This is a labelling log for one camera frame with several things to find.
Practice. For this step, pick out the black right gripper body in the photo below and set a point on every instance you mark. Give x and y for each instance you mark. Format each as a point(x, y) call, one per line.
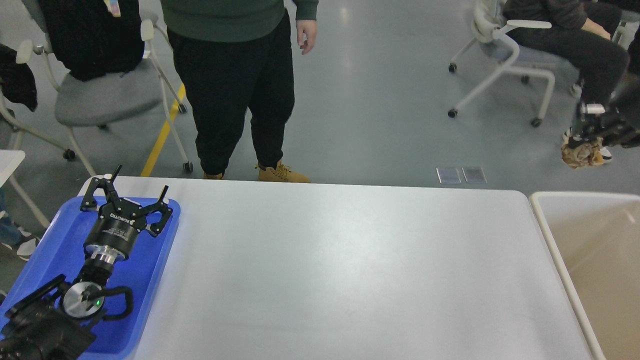
point(625, 102)

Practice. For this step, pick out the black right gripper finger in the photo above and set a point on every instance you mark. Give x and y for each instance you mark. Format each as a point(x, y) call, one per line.
point(587, 122)
point(609, 136)

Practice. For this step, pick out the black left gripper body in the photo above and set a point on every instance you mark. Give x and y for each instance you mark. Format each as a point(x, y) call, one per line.
point(115, 232)

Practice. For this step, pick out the brown paper ball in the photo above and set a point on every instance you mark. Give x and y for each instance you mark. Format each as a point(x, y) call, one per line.
point(579, 154)

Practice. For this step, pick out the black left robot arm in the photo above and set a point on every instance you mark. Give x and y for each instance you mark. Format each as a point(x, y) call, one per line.
point(86, 293)

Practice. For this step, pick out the grey white sneaker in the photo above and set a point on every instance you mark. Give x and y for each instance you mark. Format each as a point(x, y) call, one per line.
point(16, 238)

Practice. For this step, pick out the seated person in black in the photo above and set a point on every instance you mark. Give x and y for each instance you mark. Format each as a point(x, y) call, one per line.
point(580, 33)

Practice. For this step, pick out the beige plastic bin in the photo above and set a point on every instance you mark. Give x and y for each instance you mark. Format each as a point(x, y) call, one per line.
point(594, 241)

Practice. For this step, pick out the grey chair with jacket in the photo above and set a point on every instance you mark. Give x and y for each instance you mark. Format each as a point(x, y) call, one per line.
point(107, 99)

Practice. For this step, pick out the white office chair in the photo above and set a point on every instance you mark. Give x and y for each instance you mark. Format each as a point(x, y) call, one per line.
point(491, 32)

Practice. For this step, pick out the metal floor plate right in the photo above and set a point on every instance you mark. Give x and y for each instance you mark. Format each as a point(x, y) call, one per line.
point(474, 175)

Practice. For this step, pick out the metal floor plate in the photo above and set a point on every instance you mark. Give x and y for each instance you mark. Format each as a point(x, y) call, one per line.
point(474, 175)
point(448, 175)

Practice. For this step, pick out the black garment at left edge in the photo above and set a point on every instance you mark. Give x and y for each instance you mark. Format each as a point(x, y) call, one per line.
point(17, 80)

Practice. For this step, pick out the metal floor plate left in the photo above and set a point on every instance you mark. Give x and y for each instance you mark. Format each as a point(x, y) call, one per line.
point(448, 175)

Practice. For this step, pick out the black jacket on chair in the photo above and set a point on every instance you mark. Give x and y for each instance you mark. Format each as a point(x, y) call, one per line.
point(89, 40)

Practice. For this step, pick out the standing person green sweater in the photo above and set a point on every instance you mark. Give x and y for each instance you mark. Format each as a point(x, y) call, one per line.
point(234, 57)

